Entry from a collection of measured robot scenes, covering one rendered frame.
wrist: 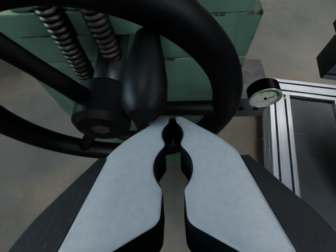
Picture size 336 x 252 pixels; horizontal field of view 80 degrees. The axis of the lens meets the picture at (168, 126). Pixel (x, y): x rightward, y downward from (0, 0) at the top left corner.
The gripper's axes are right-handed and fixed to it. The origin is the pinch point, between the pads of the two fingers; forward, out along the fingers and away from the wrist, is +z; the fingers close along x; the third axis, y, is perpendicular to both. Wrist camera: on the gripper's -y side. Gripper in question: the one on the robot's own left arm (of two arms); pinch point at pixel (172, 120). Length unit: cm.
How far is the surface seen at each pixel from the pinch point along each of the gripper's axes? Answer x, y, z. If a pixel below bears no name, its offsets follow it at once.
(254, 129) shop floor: 44, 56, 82
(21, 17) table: -15.5, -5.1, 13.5
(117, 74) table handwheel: -6.2, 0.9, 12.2
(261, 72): 21.2, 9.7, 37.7
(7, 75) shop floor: -109, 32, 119
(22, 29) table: -16.4, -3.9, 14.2
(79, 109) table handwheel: -8.8, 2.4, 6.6
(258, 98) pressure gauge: 16.9, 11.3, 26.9
